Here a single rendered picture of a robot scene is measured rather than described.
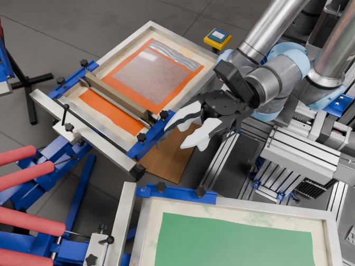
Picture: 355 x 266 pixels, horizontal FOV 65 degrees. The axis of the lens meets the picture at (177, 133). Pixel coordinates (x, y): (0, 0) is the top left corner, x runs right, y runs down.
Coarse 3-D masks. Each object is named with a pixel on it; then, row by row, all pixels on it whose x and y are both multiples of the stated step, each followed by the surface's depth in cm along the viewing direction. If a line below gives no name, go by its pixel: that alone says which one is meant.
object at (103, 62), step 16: (144, 32) 174; (160, 32) 174; (128, 48) 169; (192, 48) 165; (208, 80) 152; (64, 96) 148; (192, 96) 145; (80, 112) 140; (96, 128) 135; (128, 144) 130
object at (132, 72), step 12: (144, 48) 169; (132, 60) 164; (144, 60) 164; (156, 60) 164; (120, 72) 159; (132, 72) 159; (144, 72) 159; (108, 84) 154; (120, 84) 154; (132, 84) 154; (84, 96) 150; (96, 96) 150; (96, 108) 145; (108, 108) 145
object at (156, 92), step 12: (168, 60) 164; (156, 72) 159; (168, 72) 159; (180, 72) 159; (192, 72) 159; (144, 84) 154; (156, 84) 154; (168, 84) 154; (180, 84) 154; (132, 96) 150; (144, 96) 150; (156, 96) 150; (168, 96) 150; (156, 108) 145; (120, 120) 141; (132, 120) 141; (132, 132) 137
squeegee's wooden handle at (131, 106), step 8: (88, 72) 145; (88, 80) 145; (96, 80) 142; (96, 88) 146; (104, 88) 139; (112, 88) 139; (112, 96) 140; (120, 96) 136; (120, 104) 141; (128, 104) 134; (136, 104) 133; (136, 112) 135; (144, 112) 131
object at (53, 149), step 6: (60, 138) 126; (54, 144) 124; (60, 144) 124; (66, 144) 124; (42, 150) 122; (48, 150) 122; (54, 150) 122; (60, 150) 123; (48, 156) 121; (54, 156) 122; (60, 156) 126; (54, 162) 124
